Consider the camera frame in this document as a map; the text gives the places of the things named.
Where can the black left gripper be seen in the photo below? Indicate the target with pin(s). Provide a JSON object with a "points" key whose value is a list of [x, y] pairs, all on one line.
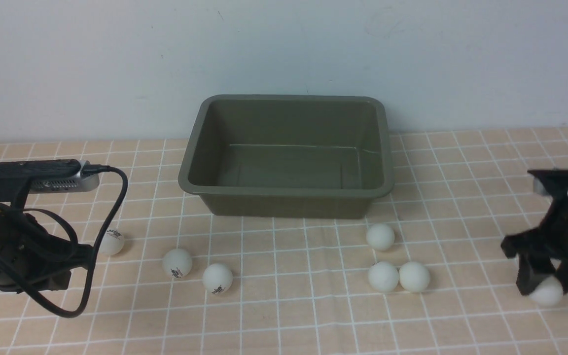
{"points": [[32, 259]]}

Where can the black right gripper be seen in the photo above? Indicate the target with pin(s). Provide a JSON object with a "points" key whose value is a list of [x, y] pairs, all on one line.
{"points": [[538, 246]]}

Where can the white logo ball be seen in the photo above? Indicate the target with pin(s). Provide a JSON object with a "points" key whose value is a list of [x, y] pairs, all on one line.
{"points": [[177, 263], [217, 278], [112, 243]]}

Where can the orange checkered tablecloth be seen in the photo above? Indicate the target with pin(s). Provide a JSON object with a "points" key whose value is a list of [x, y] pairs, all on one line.
{"points": [[300, 285]]}

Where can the olive green plastic bin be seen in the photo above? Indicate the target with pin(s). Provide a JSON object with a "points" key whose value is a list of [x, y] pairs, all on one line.
{"points": [[289, 156]]}

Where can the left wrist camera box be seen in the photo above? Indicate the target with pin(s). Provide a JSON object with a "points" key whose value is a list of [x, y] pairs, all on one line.
{"points": [[19, 179]]}

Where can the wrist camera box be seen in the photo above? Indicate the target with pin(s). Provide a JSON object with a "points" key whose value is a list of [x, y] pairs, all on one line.
{"points": [[550, 182], [19, 179]]}

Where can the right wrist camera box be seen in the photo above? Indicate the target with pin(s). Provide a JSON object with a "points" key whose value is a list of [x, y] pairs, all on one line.
{"points": [[550, 182]]}

